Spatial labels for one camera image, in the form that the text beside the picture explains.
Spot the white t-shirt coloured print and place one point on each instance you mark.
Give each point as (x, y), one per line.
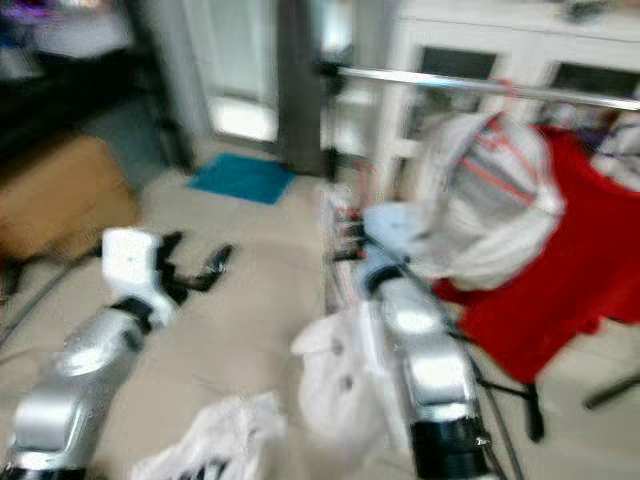
(345, 380)

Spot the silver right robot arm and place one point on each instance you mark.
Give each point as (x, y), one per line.
(430, 350)

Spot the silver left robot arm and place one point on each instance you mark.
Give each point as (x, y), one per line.
(80, 380)

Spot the teal floor mat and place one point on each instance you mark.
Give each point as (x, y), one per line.
(245, 178)

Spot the black clothes rack pole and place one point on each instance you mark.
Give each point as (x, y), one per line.
(332, 130)

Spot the large brown cardboard box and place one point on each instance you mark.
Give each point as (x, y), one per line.
(60, 200)

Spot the light grey jacket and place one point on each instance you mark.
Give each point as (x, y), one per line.
(500, 250)

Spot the grey curtain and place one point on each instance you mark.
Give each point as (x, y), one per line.
(300, 90)

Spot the white t-shirt black print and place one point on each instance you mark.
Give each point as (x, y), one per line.
(210, 440)

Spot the black table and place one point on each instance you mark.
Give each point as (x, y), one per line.
(60, 90)

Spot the white glass door cabinet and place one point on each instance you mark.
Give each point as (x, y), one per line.
(410, 40)

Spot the red t-shirt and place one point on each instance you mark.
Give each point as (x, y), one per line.
(570, 280)

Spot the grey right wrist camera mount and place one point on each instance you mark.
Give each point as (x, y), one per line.
(390, 235)

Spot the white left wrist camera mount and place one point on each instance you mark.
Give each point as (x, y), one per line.
(132, 260)

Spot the silver clothes rack rail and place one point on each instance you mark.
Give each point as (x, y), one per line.
(460, 85)

